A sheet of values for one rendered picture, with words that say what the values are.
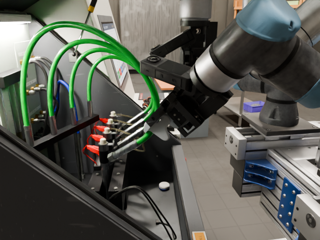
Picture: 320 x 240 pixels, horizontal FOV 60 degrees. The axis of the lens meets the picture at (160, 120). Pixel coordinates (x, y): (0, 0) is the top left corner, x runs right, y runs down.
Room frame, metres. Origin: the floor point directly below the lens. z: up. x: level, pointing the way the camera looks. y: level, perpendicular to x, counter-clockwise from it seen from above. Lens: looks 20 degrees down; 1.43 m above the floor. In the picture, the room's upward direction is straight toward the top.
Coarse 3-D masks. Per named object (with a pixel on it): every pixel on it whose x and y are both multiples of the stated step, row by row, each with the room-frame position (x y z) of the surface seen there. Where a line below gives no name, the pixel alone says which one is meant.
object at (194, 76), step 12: (192, 72) 0.46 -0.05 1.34; (168, 96) 0.49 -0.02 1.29; (180, 96) 0.49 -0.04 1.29; (192, 96) 0.49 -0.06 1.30; (204, 96) 0.48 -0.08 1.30; (216, 96) 0.46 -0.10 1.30; (228, 96) 0.47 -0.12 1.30; (168, 108) 0.49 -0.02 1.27; (180, 108) 0.48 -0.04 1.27; (192, 108) 0.49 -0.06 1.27; (204, 108) 0.47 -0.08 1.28; (216, 108) 0.46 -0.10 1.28; (180, 120) 0.50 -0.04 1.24; (192, 120) 0.47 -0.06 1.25; (204, 120) 0.48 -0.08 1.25; (180, 132) 0.49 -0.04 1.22
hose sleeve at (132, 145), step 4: (136, 140) 0.58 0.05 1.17; (128, 144) 0.59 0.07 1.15; (132, 144) 0.58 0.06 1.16; (136, 144) 0.58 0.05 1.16; (120, 148) 0.60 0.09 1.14; (124, 148) 0.59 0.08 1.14; (128, 148) 0.58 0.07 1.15; (132, 148) 0.58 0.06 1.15; (116, 152) 0.60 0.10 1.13; (120, 152) 0.59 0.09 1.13; (124, 152) 0.59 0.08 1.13; (116, 156) 0.60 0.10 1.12; (120, 156) 0.60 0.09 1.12
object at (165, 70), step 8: (152, 56) 0.55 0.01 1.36; (144, 64) 0.53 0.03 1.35; (152, 64) 0.52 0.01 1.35; (160, 64) 0.53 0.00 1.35; (168, 64) 0.53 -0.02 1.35; (176, 64) 0.53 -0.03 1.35; (144, 72) 0.53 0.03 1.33; (152, 72) 0.52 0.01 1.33; (160, 72) 0.51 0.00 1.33; (168, 72) 0.50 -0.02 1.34; (176, 72) 0.50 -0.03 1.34; (184, 72) 0.50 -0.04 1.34; (160, 80) 0.51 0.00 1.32; (168, 80) 0.50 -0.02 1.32; (176, 80) 0.49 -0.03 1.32; (184, 80) 0.48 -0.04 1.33; (184, 88) 0.48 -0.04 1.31
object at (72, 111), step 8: (96, 48) 0.86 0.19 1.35; (104, 48) 0.86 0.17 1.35; (80, 56) 0.86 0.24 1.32; (120, 56) 0.86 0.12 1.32; (72, 72) 0.85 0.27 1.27; (72, 80) 0.85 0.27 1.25; (72, 88) 0.86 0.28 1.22; (72, 96) 0.86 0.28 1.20; (72, 104) 0.85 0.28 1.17; (152, 104) 0.87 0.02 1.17; (72, 112) 0.85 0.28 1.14; (152, 112) 0.86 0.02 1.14; (72, 120) 0.85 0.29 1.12; (144, 120) 0.86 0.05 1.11; (128, 128) 0.86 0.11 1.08; (136, 128) 0.86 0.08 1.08
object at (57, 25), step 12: (48, 24) 0.65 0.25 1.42; (60, 24) 0.64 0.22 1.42; (72, 24) 0.63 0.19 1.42; (84, 24) 0.62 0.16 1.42; (36, 36) 0.66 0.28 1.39; (108, 36) 0.60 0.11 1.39; (120, 48) 0.59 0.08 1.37; (24, 60) 0.68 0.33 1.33; (132, 60) 0.58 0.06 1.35; (24, 72) 0.68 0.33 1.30; (24, 84) 0.69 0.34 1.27; (24, 96) 0.69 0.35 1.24; (156, 96) 0.56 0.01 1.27; (24, 108) 0.69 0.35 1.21; (156, 108) 0.56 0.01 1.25; (24, 120) 0.69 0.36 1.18
